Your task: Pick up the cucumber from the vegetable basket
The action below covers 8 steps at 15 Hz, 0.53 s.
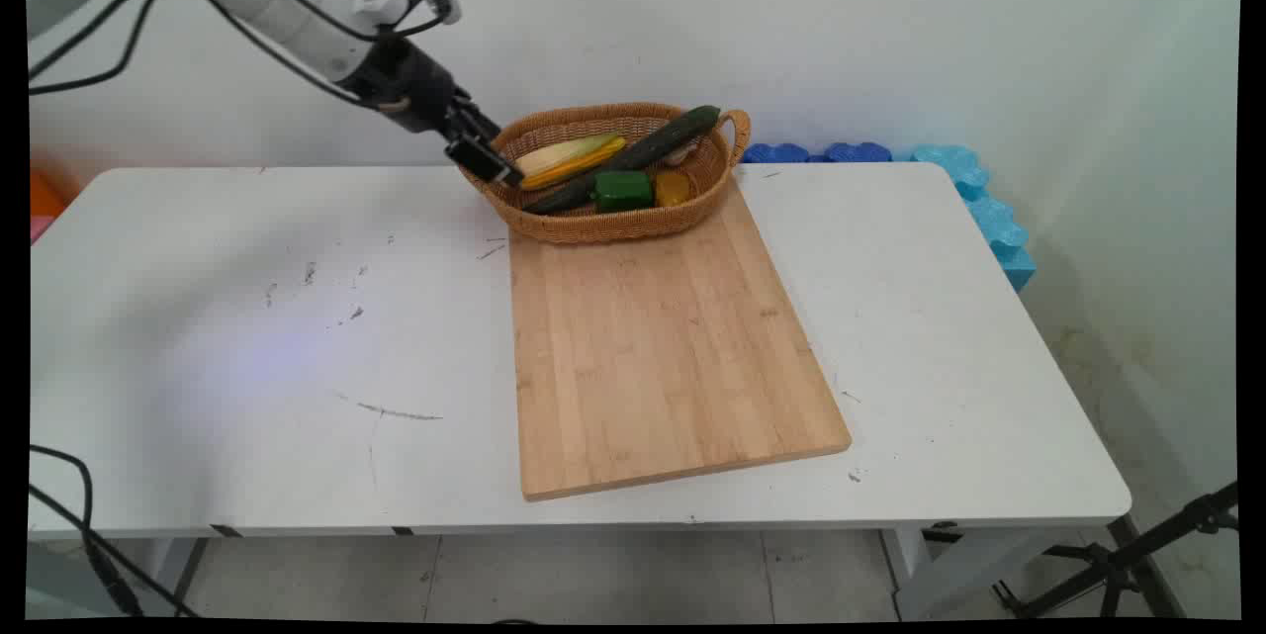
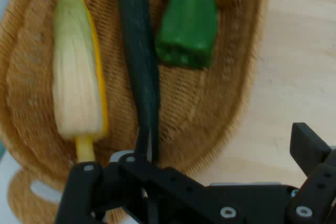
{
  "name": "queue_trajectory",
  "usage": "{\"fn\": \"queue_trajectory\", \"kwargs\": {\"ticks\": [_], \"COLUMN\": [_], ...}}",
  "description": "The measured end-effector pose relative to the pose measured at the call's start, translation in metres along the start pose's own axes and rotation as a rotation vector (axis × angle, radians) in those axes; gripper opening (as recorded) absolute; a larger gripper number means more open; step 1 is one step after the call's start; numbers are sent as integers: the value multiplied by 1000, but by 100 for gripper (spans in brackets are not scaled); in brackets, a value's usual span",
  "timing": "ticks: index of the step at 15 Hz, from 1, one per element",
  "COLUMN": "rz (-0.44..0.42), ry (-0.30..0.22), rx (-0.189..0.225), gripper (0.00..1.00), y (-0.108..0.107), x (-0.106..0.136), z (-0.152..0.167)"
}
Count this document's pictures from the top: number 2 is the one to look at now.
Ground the long dark green cucumber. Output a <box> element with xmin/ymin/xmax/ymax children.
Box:
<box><xmin>113</xmin><ymin>0</ymin><xmax>161</xmax><ymax>163</ymax></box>

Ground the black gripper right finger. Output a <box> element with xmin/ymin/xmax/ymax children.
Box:
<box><xmin>285</xmin><ymin>122</ymin><xmax>336</xmax><ymax>224</ymax></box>

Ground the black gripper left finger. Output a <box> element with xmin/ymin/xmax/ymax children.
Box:
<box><xmin>54</xmin><ymin>155</ymin><xmax>223</xmax><ymax>224</ymax></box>

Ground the woven wicker basket with handles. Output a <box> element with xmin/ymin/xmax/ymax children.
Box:
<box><xmin>0</xmin><ymin>0</ymin><xmax>270</xmax><ymax>224</ymax></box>

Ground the corn cob with pale husk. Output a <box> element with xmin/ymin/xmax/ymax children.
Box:
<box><xmin>51</xmin><ymin>0</ymin><xmax>110</xmax><ymax>164</ymax></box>

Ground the green bell pepper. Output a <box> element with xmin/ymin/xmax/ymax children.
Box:
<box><xmin>154</xmin><ymin>0</ymin><xmax>219</xmax><ymax>70</ymax></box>

